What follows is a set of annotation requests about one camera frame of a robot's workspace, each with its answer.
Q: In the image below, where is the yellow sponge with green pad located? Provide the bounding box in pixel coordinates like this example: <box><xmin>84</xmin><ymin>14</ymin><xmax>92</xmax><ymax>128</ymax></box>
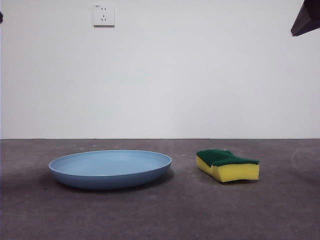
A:
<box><xmin>195</xmin><ymin>149</ymin><xmax>260</xmax><ymax>184</ymax></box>

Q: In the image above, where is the light blue round plate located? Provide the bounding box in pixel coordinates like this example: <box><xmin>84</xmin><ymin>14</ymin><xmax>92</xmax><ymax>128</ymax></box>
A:
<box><xmin>48</xmin><ymin>149</ymin><xmax>173</xmax><ymax>190</ymax></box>

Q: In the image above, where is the white wall socket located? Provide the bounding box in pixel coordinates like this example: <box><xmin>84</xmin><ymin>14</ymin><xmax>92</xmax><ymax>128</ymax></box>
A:
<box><xmin>93</xmin><ymin>4</ymin><xmax>116</xmax><ymax>28</ymax></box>

